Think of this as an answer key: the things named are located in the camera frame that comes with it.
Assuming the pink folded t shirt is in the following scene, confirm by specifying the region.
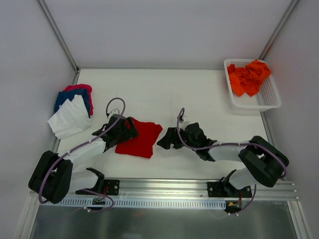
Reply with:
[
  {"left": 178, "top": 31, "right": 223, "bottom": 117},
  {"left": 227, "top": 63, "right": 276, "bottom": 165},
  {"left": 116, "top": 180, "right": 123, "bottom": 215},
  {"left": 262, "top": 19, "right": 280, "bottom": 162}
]
[{"left": 63, "top": 84, "right": 94, "bottom": 116}]

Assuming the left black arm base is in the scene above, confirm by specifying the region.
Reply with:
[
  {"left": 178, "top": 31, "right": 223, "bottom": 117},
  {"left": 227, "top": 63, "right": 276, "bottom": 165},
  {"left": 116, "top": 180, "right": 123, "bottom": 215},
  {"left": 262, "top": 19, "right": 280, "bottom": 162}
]
[{"left": 70, "top": 167, "right": 120, "bottom": 196}]

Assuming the orange t shirt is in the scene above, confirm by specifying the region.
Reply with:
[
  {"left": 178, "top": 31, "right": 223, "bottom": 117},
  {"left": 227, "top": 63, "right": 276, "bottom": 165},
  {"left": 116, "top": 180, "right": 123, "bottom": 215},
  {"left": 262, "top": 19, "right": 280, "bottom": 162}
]
[{"left": 227, "top": 60, "right": 271, "bottom": 97}]

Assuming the white slotted cable duct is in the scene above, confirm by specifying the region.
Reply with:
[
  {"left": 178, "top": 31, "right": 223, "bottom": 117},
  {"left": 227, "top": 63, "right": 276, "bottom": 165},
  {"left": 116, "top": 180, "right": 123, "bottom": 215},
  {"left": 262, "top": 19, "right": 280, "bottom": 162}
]
[{"left": 57, "top": 197, "right": 226, "bottom": 210}]

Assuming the blue folded t shirt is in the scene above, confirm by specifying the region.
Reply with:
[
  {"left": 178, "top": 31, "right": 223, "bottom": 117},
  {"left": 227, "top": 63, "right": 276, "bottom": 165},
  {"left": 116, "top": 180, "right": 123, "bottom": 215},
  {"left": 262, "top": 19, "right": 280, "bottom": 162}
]
[{"left": 53, "top": 91, "right": 90, "bottom": 119}]

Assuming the purple cable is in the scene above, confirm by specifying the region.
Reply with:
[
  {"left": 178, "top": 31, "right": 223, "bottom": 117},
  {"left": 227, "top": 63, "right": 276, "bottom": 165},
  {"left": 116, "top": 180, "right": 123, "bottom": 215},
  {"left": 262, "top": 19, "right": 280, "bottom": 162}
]
[
  {"left": 176, "top": 107, "right": 288, "bottom": 214},
  {"left": 39, "top": 97, "right": 126, "bottom": 213}
]

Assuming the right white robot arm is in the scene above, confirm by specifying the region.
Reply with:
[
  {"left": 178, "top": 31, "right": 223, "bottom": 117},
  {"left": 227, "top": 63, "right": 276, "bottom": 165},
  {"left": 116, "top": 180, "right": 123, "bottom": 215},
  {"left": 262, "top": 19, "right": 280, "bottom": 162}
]
[{"left": 157, "top": 123, "right": 290, "bottom": 197}]

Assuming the white plastic basket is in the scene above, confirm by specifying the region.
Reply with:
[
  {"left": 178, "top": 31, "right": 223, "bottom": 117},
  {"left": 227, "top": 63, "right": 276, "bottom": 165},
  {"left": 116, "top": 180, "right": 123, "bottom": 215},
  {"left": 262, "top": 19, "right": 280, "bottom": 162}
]
[{"left": 223, "top": 58, "right": 282, "bottom": 114}]

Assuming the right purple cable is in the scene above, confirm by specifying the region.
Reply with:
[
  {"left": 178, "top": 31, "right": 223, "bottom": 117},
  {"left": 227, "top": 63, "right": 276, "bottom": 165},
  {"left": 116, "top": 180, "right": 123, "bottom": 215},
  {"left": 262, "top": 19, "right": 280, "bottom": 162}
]
[{"left": 176, "top": 107, "right": 288, "bottom": 214}]

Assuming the aluminium mounting rail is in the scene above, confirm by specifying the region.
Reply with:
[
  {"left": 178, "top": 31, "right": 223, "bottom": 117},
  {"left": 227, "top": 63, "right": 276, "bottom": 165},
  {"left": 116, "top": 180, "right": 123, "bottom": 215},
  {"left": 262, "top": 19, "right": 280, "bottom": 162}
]
[{"left": 29, "top": 177, "right": 300, "bottom": 201}]

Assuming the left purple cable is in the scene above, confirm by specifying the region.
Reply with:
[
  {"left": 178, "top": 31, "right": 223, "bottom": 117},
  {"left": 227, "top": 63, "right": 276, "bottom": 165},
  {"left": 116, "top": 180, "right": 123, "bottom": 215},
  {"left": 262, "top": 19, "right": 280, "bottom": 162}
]
[{"left": 39, "top": 97, "right": 126, "bottom": 213}]

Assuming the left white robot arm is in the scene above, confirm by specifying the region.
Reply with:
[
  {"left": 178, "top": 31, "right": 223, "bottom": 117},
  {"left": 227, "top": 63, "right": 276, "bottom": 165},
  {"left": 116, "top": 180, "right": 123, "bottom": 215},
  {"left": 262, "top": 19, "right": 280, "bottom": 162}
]
[{"left": 28, "top": 114, "right": 139, "bottom": 204}]

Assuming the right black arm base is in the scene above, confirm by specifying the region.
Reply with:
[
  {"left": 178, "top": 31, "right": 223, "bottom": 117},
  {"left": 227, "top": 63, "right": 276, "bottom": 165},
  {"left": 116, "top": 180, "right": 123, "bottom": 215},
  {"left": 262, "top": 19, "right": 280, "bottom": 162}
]
[{"left": 206, "top": 170, "right": 252, "bottom": 198}]

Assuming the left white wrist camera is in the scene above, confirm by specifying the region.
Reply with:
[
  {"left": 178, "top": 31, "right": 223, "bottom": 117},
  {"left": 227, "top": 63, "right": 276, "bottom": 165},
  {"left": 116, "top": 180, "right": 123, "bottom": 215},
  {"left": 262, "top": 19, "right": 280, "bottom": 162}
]
[{"left": 106, "top": 108, "right": 121, "bottom": 117}]

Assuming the white folded t shirt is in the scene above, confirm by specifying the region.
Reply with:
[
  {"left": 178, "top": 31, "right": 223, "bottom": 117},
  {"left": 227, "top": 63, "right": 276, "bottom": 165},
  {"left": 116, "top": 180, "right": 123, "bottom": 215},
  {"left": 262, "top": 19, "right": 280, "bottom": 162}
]
[{"left": 47, "top": 94, "right": 92, "bottom": 140}]

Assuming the red t shirt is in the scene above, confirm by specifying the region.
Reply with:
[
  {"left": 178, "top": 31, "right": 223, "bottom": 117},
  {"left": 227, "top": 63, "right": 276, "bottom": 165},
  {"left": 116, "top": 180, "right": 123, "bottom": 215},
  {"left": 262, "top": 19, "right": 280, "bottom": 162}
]
[{"left": 115, "top": 118, "right": 163, "bottom": 159}]

